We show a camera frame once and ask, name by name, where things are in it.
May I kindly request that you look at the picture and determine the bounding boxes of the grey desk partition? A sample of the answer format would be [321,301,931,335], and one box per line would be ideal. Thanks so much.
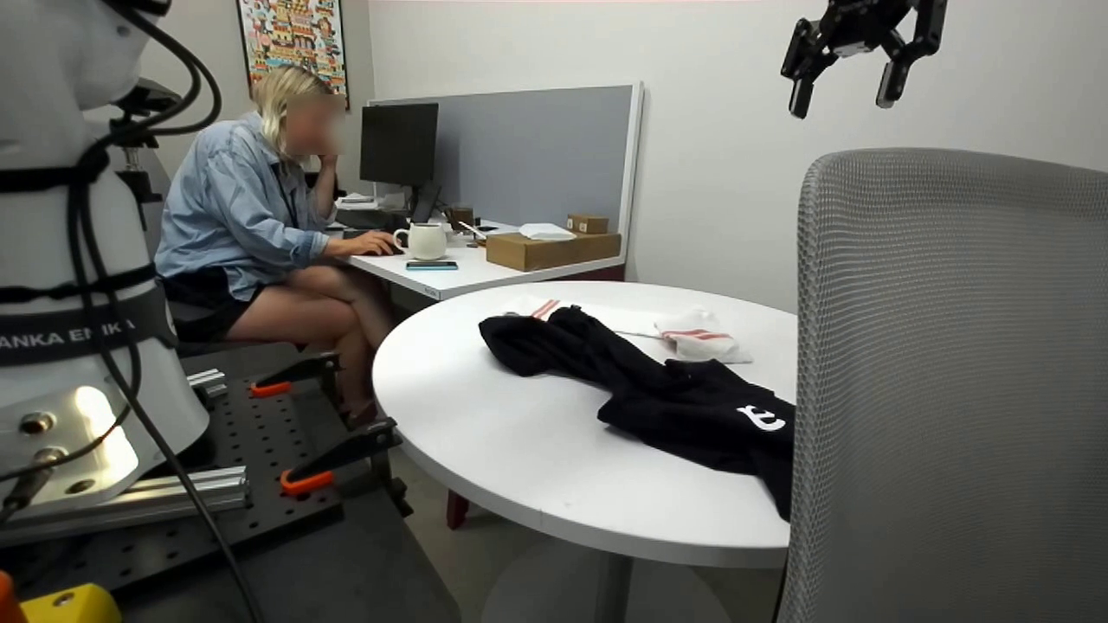
[343,81,645,252]

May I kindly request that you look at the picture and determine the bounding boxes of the grey office chair black frame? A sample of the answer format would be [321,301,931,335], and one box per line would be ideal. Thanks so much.
[776,144,1108,623]

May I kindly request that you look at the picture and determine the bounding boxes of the small labelled cardboard box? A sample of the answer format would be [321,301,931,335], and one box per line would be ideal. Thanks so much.
[564,211,617,240]

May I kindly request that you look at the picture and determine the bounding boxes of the black computer monitor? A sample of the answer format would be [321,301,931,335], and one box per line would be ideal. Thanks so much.
[356,100,443,222]

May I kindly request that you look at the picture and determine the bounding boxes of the white cloth with red stripes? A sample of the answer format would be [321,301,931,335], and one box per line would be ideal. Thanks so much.
[525,293,747,368]

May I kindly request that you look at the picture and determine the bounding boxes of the aluminium rail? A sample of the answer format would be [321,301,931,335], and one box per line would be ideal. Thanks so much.
[0,464,252,547]

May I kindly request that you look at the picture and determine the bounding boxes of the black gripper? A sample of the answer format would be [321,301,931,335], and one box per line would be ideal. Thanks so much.
[778,0,954,120]

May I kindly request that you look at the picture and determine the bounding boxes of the black shirt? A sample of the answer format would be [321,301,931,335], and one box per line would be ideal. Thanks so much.
[475,305,800,522]

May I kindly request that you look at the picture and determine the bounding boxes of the person in blue shirt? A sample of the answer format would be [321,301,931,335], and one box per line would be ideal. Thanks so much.
[148,74,408,427]

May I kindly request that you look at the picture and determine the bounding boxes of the white paper envelope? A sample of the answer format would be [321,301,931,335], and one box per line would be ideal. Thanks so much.
[515,218,582,247]

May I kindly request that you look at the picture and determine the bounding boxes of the large brown cardboard box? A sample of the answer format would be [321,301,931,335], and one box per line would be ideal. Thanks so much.
[481,226,628,273]

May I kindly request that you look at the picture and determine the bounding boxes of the orange black clamp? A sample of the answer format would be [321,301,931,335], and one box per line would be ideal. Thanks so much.
[276,415,401,500]
[245,350,351,405]

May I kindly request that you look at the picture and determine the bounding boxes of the colourful wall poster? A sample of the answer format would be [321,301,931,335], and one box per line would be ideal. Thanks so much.
[234,0,353,96]

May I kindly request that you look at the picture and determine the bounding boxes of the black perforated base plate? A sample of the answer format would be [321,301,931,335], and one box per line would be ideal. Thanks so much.
[0,340,408,592]

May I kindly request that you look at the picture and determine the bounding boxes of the white teapot mug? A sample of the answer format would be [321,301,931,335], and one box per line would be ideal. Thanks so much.
[393,218,459,263]

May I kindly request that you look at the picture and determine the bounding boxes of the yellow plastic object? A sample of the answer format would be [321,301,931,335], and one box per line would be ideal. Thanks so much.
[17,582,125,623]

